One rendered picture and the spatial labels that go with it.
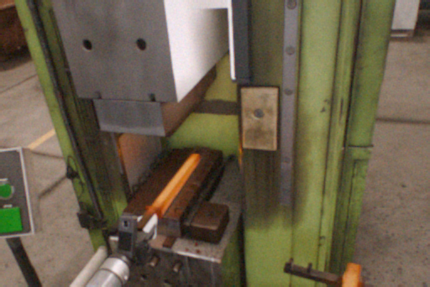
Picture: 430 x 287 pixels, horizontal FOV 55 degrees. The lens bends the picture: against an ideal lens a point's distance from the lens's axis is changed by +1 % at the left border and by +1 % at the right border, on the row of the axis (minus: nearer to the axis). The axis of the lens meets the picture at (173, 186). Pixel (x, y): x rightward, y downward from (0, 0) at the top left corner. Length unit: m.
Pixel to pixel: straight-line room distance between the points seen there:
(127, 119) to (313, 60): 0.48
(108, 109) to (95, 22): 0.22
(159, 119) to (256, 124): 0.25
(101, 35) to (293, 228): 0.78
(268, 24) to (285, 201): 0.50
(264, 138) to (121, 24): 0.46
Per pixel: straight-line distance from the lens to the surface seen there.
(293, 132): 1.12
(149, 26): 0.98
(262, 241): 1.37
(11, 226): 1.40
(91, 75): 1.11
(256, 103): 1.08
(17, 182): 1.38
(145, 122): 1.08
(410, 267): 2.59
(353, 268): 1.09
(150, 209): 1.23
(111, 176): 1.46
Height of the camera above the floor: 1.75
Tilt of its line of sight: 34 degrees down
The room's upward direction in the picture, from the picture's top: 9 degrees counter-clockwise
